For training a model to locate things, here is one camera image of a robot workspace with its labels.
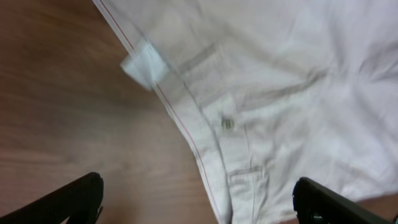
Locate beige khaki shorts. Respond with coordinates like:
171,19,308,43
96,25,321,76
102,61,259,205
96,0,397,223

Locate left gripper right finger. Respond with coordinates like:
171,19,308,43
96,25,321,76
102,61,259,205
292,177,393,224

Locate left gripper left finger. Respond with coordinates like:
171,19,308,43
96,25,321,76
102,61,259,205
1,172,104,224

